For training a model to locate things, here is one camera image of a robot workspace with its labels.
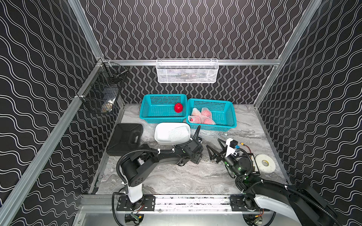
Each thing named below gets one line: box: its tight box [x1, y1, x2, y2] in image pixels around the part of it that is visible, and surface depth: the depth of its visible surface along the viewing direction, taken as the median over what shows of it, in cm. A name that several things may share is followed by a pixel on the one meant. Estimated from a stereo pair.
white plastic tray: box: [154, 122, 191, 146], surface depth 101 cm
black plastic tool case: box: [106, 123, 144, 157], surface depth 97 cm
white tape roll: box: [255, 153, 276, 174], surface depth 90 cm
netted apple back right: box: [199, 107, 213, 122], surface depth 108 cm
